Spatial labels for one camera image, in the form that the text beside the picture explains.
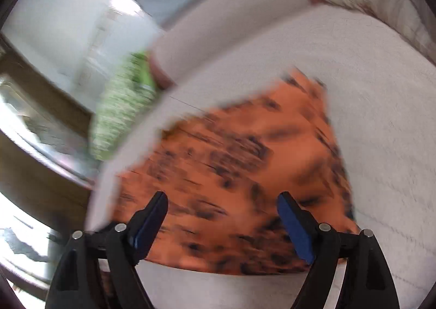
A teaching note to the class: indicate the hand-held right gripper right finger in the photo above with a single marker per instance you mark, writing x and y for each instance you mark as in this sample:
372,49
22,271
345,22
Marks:
296,227

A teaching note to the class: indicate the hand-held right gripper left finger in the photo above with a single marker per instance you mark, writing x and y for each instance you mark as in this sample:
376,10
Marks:
150,224

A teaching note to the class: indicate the orange floral blouse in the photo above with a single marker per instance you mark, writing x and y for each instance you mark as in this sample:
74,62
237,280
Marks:
238,172

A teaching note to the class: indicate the green checkered pillow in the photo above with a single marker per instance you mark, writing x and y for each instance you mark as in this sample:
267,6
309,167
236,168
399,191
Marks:
119,108

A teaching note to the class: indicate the stained glass door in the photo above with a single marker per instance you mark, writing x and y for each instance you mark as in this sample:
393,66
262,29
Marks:
37,125

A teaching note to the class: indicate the pink sofa cushion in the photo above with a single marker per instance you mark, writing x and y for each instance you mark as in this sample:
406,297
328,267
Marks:
231,23

